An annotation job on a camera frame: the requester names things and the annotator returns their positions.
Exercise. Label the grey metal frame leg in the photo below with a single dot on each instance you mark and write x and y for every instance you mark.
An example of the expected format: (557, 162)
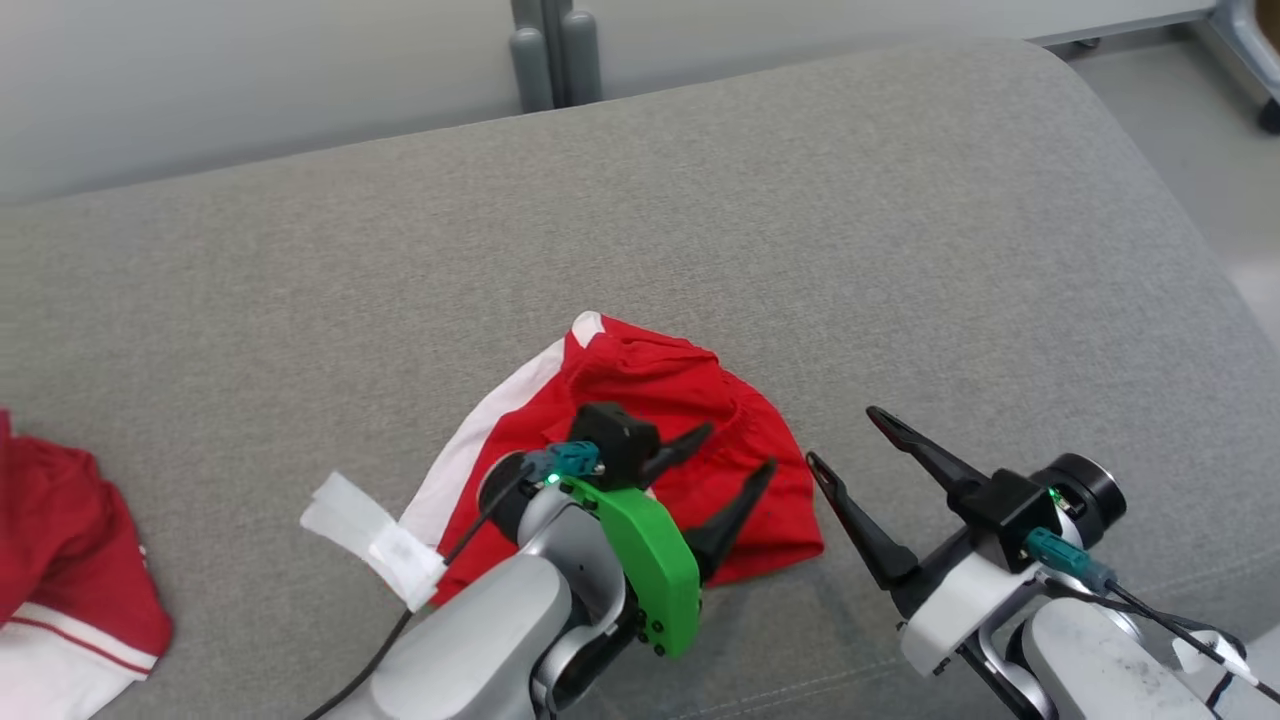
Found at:
(1240, 45)

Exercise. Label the grey partition post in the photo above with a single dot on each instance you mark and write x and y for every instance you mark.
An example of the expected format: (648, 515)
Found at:
(580, 60)
(533, 75)

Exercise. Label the red jersey with white trim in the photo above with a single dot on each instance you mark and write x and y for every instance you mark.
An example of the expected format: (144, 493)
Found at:
(60, 530)

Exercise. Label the black caster wheel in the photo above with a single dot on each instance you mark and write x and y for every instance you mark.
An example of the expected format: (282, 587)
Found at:
(1271, 116)

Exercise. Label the teal right camera connector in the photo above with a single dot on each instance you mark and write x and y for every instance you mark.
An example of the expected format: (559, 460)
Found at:
(1060, 555)

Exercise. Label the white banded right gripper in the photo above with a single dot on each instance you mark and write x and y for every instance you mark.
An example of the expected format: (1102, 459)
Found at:
(965, 610)

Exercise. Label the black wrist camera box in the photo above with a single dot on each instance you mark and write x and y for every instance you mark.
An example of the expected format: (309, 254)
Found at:
(615, 440)
(1005, 515)

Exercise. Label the red shorts with white stripe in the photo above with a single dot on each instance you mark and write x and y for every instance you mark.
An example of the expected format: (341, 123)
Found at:
(650, 380)

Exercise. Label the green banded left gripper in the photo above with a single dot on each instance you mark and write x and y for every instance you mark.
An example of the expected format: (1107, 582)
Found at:
(650, 570)

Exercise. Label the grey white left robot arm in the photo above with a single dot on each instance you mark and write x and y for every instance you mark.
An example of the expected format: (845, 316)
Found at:
(480, 640)

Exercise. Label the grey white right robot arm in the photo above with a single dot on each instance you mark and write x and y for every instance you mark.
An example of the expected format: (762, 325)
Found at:
(1090, 660)

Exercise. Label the grey fabric sofa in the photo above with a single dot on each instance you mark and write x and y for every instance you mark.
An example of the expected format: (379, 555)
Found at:
(800, 250)

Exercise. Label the teal camera connector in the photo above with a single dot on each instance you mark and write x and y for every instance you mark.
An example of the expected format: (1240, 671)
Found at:
(565, 460)
(1060, 555)

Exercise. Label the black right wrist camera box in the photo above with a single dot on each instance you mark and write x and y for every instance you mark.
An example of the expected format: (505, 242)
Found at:
(1005, 515)

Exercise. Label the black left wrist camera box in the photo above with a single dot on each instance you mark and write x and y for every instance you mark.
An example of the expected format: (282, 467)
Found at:
(615, 440)

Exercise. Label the teal left camera connector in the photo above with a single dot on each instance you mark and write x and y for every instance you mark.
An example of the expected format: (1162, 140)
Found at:
(565, 460)

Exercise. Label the grey partition base rail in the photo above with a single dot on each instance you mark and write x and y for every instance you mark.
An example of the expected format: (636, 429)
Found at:
(1120, 27)

